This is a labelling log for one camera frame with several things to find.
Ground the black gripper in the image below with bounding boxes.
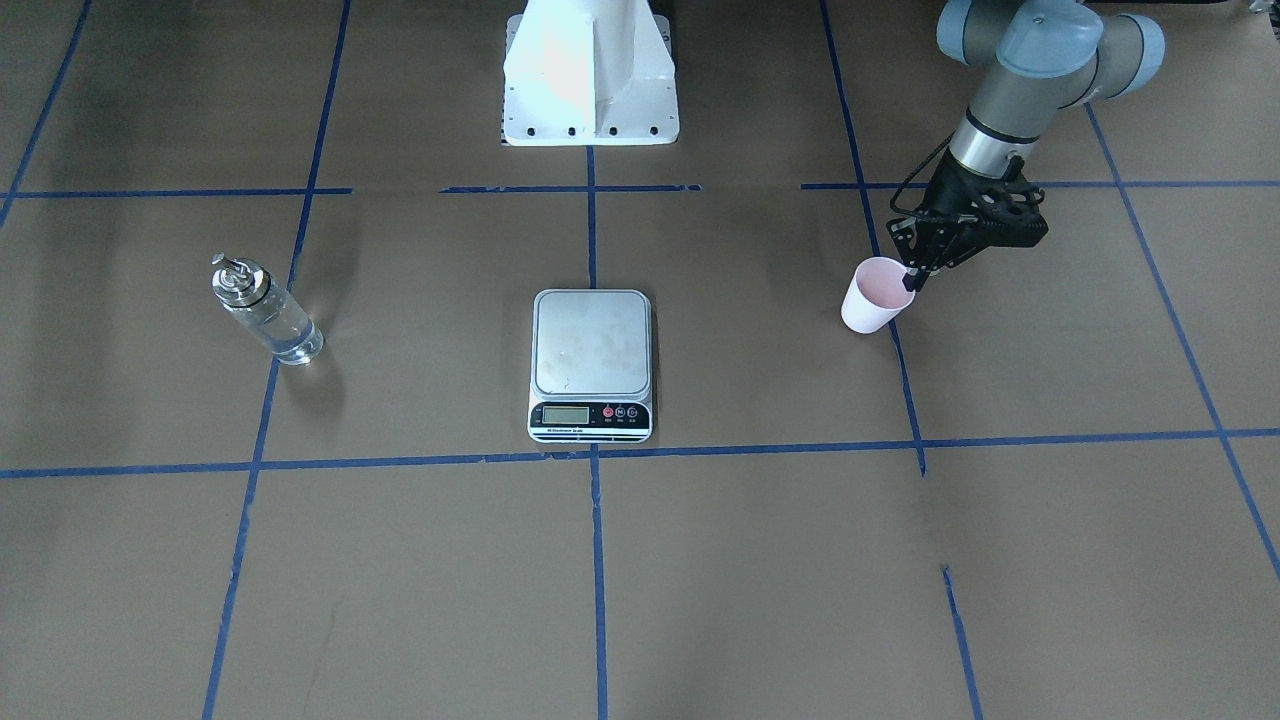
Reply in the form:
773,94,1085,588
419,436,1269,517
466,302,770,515
887,156,1050,293

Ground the pink paper cup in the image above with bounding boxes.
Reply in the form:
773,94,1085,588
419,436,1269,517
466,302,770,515
840,256,916,334

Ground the clear glass sauce bottle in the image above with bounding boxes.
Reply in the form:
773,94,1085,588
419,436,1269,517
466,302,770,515
211,252,325,366

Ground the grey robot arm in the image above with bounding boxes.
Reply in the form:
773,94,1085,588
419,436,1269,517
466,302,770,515
886,1,1166,292

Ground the silver digital kitchen scale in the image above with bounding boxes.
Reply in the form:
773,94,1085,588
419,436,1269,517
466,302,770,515
527,288,655,445

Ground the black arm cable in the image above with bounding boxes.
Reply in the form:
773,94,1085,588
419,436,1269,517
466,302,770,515
888,135,956,223

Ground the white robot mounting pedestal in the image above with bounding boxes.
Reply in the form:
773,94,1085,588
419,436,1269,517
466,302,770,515
500,1,681,147

